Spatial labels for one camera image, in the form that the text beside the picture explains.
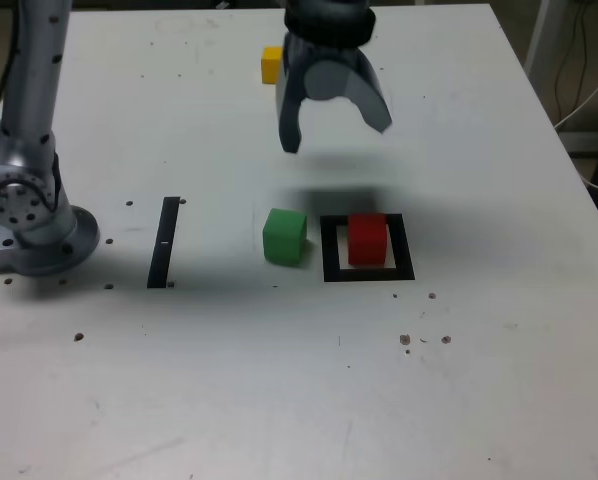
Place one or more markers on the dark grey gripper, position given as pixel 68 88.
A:
pixel 329 53

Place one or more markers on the yellow cube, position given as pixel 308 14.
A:
pixel 270 67

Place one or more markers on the green cube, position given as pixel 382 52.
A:
pixel 284 240

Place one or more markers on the red cube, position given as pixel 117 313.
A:
pixel 366 242

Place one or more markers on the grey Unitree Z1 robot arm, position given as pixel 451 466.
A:
pixel 34 220

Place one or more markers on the black tape square outline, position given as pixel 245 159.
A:
pixel 329 250

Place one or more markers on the small grey table clip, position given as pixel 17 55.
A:
pixel 221 6

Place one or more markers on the black tape strip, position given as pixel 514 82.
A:
pixel 163 240

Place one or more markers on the white metal post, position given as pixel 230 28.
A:
pixel 541 35

